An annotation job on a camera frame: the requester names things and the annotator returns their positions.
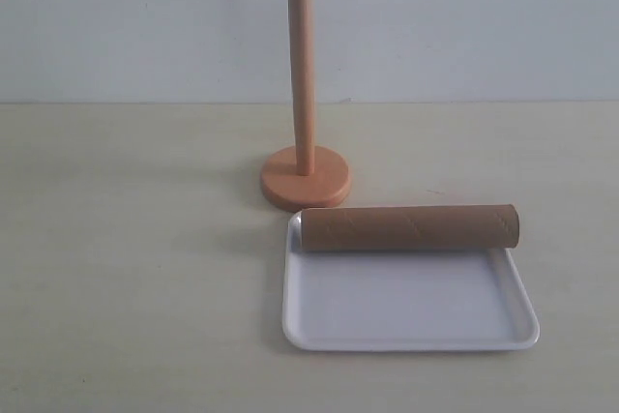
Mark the brown cardboard tube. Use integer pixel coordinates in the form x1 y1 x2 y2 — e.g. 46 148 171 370
300 204 520 252

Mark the wooden paper towel holder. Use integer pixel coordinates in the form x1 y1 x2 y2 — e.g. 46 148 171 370
260 0 351 213

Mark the white square plastic tray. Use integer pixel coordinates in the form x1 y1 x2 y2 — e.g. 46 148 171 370
281 215 540 352

